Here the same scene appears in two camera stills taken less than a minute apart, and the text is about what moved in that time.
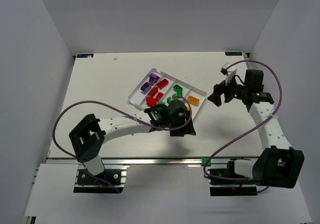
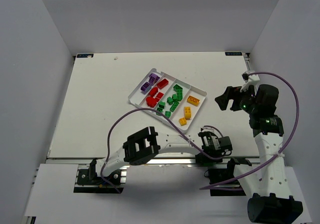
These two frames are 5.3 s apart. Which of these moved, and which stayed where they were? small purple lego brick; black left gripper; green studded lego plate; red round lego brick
Moved: black left gripper
Stayed: small purple lego brick; red round lego brick; green studded lego plate
